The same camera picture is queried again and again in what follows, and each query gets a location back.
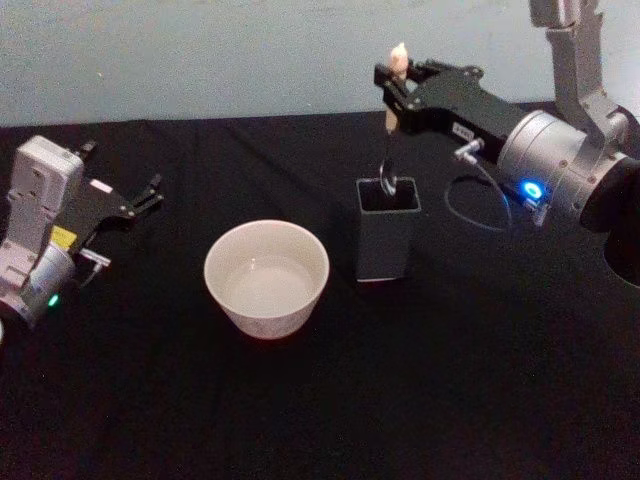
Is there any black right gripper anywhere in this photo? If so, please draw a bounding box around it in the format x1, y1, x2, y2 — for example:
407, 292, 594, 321
373, 58, 527, 165

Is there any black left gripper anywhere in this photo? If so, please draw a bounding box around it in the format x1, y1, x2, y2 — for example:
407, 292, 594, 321
51, 173, 166, 257

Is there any steel spoon with pale handle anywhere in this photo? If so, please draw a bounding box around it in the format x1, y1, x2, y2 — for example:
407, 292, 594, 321
379, 43, 410, 197

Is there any white ceramic bowl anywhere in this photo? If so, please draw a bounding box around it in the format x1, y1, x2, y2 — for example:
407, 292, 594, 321
203, 219, 331, 341

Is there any dark grey square holder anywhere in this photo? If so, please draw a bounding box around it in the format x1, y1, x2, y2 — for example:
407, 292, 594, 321
355, 177, 423, 284

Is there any black table cloth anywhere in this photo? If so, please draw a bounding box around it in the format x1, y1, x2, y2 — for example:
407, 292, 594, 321
0, 102, 640, 480

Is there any thin dark left gripper cable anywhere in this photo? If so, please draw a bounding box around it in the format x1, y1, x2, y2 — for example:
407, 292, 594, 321
74, 248, 112, 291

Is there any thin dark gripper cable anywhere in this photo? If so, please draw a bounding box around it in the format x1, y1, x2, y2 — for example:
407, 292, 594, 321
443, 138, 546, 234
74, 248, 112, 291

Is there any thin dark right gripper cable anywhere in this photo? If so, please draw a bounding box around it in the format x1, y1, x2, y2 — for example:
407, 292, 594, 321
443, 138, 546, 234

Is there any plain pale wall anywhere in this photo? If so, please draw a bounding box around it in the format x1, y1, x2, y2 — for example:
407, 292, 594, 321
0, 0, 640, 129

